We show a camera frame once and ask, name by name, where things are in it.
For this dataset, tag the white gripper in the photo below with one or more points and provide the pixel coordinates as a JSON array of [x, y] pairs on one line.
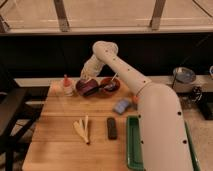
[[91, 68]]

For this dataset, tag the grey towel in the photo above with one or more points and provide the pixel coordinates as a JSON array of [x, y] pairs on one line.
[[85, 80]]

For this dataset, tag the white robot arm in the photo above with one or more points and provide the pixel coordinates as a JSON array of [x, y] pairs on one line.
[[164, 142]]

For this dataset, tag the purple bowl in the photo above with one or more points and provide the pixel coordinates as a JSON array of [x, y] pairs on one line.
[[84, 87]]

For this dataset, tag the red-brown bowl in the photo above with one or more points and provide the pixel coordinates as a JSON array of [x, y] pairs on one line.
[[107, 91]]

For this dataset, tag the grey metal bowl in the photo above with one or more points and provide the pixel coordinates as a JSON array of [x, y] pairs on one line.
[[184, 75]]

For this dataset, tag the black spatula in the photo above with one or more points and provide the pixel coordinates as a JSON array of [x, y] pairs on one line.
[[95, 89]]

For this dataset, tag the white bottle red cap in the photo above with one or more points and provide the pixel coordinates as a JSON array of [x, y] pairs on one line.
[[67, 86]]

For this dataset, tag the blue sponge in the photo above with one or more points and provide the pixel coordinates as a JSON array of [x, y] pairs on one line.
[[121, 106]]

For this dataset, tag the orange and green cup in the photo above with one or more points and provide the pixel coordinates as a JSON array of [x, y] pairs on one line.
[[135, 99]]

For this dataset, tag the black rectangular remote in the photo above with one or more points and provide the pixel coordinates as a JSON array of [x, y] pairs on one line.
[[112, 129]]

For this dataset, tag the yellow corn husk toy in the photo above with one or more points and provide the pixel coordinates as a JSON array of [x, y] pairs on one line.
[[81, 128]]

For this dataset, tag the green plastic tray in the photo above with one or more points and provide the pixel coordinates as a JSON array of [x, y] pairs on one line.
[[133, 146]]

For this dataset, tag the dark chair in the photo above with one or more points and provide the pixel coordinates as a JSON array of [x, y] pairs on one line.
[[13, 108]]

